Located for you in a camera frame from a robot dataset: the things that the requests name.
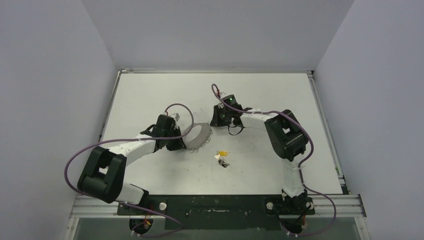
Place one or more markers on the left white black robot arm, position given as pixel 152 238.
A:
pixel 104 171

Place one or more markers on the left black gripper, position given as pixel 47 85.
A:
pixel 179 145

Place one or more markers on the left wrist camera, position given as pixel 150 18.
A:
pixel 175 116

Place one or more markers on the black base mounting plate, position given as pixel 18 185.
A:
pixel 257 211

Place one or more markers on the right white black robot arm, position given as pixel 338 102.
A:
pixel 287 140

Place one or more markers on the key with yellow tag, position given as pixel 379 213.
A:
pixel 220 154

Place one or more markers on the aluminium frame rail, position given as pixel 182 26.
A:
pixel 345 206

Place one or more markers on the key with black head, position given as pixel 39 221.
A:
pixel 222 163

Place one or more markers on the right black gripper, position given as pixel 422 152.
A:
pixel 218 118

